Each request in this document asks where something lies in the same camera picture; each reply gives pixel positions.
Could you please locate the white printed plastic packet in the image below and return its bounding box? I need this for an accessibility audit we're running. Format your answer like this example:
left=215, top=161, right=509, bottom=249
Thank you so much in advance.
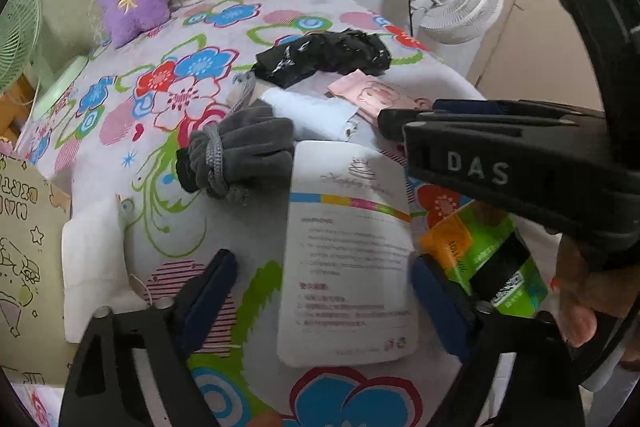
left=276, top=139, right=420, bottom=369

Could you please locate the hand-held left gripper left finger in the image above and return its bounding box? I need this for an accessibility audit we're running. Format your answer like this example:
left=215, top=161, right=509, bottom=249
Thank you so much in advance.
left=59, top=248, right=239, bottom=427

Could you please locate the person's right hand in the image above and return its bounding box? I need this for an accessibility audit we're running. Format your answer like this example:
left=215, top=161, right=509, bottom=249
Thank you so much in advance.
left=552, top=234, right=640, bottom=364

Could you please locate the pink packet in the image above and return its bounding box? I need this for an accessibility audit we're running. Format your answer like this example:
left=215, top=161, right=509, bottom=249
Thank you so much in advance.
left=326, top=69, right=437, bottom=126

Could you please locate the black plastic bag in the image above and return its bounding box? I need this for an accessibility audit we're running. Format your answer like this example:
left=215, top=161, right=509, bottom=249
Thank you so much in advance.
left=250, top=28, right=393, bottom=90

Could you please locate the green desk fan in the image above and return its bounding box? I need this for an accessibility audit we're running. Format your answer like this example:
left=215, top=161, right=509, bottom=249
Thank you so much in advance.
left=0, top=0, right=92, bottom=118

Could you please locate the beige wooden wardrobe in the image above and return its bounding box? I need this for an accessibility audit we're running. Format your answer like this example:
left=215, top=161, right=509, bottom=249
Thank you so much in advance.
left=465, top=0, right=603, bottom=110

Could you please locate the wooden headboard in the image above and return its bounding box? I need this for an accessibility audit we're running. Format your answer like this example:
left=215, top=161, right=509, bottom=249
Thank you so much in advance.
left=0, top=76, right=37, bottom=144

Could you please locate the grey gloves bundle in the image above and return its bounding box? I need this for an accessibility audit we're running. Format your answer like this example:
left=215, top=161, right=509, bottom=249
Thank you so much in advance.
left=175, top=72, right=297, bottom=208

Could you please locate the white rolled cloth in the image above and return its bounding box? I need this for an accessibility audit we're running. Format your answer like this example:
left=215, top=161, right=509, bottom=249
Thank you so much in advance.
left=260, top=88, right=359, bottom=144

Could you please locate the yellow cartoon fabric storage box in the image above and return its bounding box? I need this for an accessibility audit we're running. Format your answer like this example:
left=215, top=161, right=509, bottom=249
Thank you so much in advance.
left=0, top=152, right=74, bottom=383

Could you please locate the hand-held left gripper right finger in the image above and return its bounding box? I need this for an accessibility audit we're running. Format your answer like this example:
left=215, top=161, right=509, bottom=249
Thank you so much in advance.
left=410, top=252, right=586, bottom=427

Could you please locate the colourful tissue packet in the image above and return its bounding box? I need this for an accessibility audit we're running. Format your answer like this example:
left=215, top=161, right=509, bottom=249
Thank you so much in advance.
left=417, top=202, right=549, bottom=320

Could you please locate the white towel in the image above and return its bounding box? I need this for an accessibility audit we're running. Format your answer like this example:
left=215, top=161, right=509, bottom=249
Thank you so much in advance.
left=61, top=197, right=147, bottom=344

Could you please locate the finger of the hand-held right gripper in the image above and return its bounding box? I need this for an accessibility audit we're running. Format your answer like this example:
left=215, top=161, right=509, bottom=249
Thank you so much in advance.
left=432, top=98, right=607, bottom=124
left=377, top=107, right=577, bottom=141

